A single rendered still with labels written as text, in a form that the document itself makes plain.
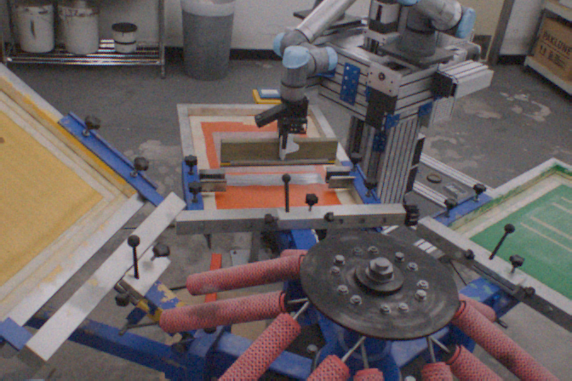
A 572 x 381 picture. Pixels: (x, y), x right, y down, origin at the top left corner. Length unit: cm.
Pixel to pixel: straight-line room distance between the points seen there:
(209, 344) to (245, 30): 454
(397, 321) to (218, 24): 419
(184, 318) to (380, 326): 42
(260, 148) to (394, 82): 70
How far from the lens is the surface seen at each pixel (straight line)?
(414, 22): 252
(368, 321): 111
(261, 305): 121
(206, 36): 513
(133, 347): 156
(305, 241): 170
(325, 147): 201
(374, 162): 305
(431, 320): 115
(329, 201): 204
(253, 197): 201
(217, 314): 127
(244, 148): 195
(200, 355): 138
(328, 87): 285
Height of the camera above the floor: 206
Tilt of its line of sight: 30 degrees down
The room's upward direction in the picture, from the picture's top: 7 degrees clockwise
